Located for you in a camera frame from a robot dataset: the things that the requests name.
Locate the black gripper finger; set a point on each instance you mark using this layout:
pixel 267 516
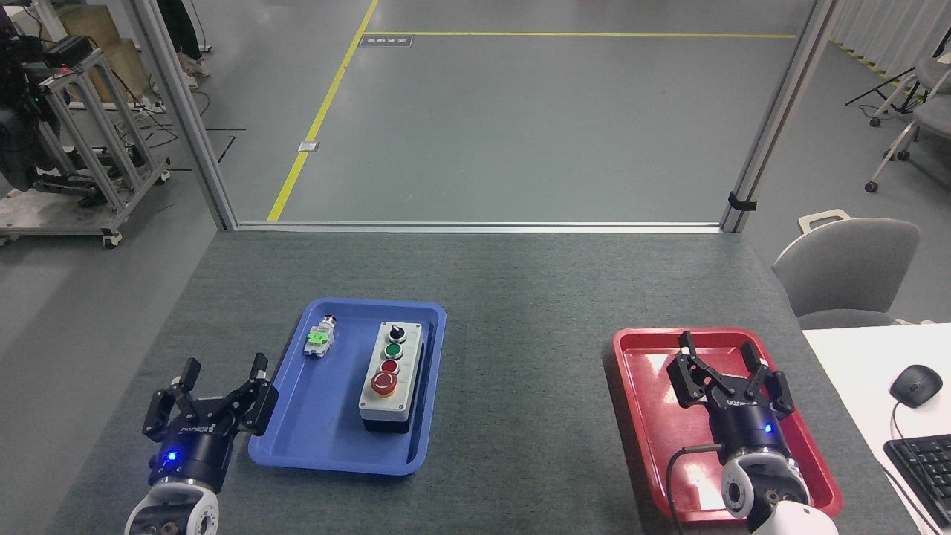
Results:
pixel 773 386
pixel 256 401
pixel 160 410
pixel 691 379

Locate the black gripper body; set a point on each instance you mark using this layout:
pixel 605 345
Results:
pixel 195 452
pixel 749 431

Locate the grey control box with buttons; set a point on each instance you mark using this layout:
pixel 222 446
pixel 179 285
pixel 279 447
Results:
pixel 388 383

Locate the push button with green block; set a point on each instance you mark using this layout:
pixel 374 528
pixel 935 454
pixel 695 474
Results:
pixel 319 340

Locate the brown cardboard box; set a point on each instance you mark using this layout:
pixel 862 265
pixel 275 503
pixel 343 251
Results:
pixel 111 52

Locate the red plastic tray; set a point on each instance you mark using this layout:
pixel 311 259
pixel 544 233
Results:
pixel 654 416

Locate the blue plastic tray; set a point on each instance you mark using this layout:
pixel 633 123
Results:
pixel 327 416

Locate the white desk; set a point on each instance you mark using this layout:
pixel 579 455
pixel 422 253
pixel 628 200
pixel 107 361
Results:
pixel 854 371

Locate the grey chair with round back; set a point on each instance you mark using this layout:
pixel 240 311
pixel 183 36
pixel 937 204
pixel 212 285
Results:
pixel 847 271

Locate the black computer mouse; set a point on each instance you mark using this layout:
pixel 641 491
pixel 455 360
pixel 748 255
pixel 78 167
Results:
pixel 915 385

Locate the black keyboard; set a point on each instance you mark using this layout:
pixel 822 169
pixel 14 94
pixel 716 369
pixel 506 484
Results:
pixel 925 464

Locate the grey floor outlet plate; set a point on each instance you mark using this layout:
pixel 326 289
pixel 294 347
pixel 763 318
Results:
pixel 308 146

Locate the grey office chair on castors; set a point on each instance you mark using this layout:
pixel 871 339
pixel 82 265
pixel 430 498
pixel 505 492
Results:
pixel 932 115
pixel 932 74

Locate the black machine on cart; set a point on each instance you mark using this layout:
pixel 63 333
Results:
pixel 18 119

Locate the black tripod stand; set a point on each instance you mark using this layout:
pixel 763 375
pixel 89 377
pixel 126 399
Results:
pixel 888 83

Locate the person's legs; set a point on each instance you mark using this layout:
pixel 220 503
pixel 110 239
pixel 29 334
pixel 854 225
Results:
pixel 178 33

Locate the dark floor label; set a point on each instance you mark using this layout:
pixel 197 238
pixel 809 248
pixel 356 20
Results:
pixel 385 40

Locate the silver post with black clamp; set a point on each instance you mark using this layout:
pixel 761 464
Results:
pixel 780 111

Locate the aluminium frame cart on wheels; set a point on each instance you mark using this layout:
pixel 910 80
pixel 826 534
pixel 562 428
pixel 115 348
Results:
pixel 96 141

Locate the silver aluminium post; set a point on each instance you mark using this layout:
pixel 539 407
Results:
pixel 186 111

